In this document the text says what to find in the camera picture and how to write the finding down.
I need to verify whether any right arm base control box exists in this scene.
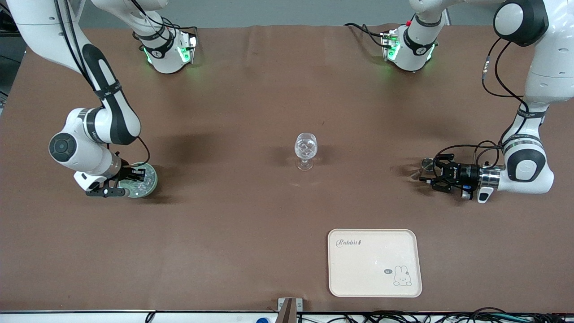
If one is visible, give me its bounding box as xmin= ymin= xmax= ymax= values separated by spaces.
xmin=177 ymin=31 xmax=198 ymax=64

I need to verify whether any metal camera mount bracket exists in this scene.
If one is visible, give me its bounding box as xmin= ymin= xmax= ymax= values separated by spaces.
xmin=277 ymin=297 xmax=303 ymax=323

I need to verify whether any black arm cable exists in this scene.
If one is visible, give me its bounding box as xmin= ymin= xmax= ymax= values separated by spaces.
xmin=53 ymin=0 xmax=151 ymax=170
xmin=431 ymin=37 xmax=530 ymax=169

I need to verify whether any left arm base control box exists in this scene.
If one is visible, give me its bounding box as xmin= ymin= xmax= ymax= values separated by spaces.
xmin=380 ymin=29 xmax=400 ymax=62

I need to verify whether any black base power cable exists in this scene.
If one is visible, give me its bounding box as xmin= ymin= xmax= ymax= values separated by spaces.
xmin=344 ymin=22 xmax=387 ymax=46

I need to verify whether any pale green bowl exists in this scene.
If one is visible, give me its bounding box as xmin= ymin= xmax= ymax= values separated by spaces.
xmin=118 ymin=162 xmax=158 ymax=198

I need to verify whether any brown table cover mat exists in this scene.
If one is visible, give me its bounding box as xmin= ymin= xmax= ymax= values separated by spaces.
xmin=0 ymin=25 xmax=574 ymax=314

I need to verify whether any clear wine glass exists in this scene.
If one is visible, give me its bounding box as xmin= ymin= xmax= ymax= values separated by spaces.
xmin=294 ymin=133 xmax=318 ymax=171

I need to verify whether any clear ice cubes pile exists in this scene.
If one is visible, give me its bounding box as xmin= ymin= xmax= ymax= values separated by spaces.
xmin=126 ymin=165 xmax=156 ymax=195

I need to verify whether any steel double jigger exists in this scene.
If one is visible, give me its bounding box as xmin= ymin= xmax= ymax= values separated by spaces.
xmin=409 ymin=158 xmax=436 ymax=180

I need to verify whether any cream rabbit print tray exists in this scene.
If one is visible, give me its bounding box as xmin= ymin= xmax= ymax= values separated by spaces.
xmin=327 ymin=228 xmax=423 ymax=298

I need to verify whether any black cable bundle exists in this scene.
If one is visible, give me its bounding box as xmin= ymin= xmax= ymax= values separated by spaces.
xmin=298 ymin=307 xmax=574 ymax=323

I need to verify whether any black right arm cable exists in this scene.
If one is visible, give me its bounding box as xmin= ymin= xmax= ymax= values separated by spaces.
xmin=53 ymin=0 xmax=151 ymax=170

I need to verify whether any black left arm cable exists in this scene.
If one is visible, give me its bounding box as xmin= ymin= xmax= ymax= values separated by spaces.
xmin=431 ymin=37 xmax=530 ymax=169

